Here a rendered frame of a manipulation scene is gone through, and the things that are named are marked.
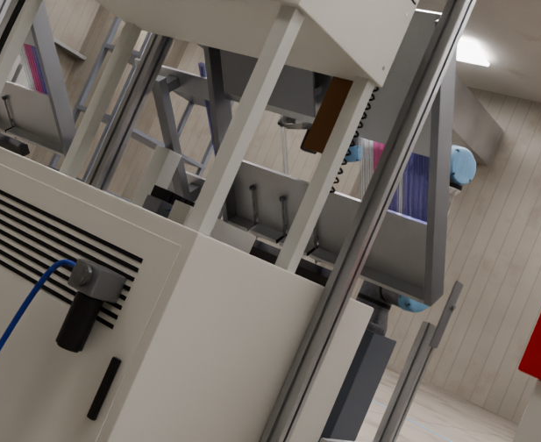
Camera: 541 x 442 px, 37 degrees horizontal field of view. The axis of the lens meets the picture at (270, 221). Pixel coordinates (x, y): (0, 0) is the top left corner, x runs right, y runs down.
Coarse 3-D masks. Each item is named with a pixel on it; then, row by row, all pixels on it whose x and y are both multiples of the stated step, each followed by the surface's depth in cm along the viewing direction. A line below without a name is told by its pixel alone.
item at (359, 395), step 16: (368, 336) 254; (384, 336) 264; (368, 352) 254; (384, 352) 263; (352, 368) 254; (368, 368) 258; (384, 368) 266; (352, 384) 253; (368, 384) 261; (336, 400) 254; (352, 400) 256; (368, 400) 264; (336, 416) 252; (352, 416) 259; (336, 432) 254; (352, 432) 263
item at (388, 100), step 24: (432, 24) 166; (408, 48) 173; (240, 72) 205; (288, 72) 194; (312, 72) 189; (408, 72) 176; (240, 96) 209; (288, 96) 197; (312, 96) 192; (384, 96) 183; (312, 120) 201; (360, 120) 191; (384, 120) 186; (384, 144) 189
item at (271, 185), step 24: (240, 168) 228; (264, 168) 221; (240, 192) 233; (264, 192) 226; (288, 192) 219; (336, 192) 208; (240, 216) 237; (264, 216) 230; (288, 216) 223; (336, 216) 211; (408, 216) 195; (312, 240) 221; (336, 240) 215; (384, 240) 203; (408, 240) 198; (384, 264) 207; (408, 264) 201
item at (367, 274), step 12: (240, 228) 233; (252, 228) 231; (264, 228) 231; (276, 240) 225; (312, 252) 219; (324, 252) 218; (360, 276) 209; (372, 276) 207; (384, 276) 207; (384, 288) 205; (396, 288) 203; (408, 288) 202; (420, 288) 202; (420, 300) 198
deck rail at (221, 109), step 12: (204, 48) 209; (216, 48) 211; (216, 60) 212; (216, 72) 213; (216, 84) 215; (216, 96) 216; (216, 108) 217; (228, 108) 221; (216, 120) 219; (228, 120) 223; (216, 132) 222; (216, 144) 224; (228, 192) 232; (228, 204) 234; (228, 216) 235
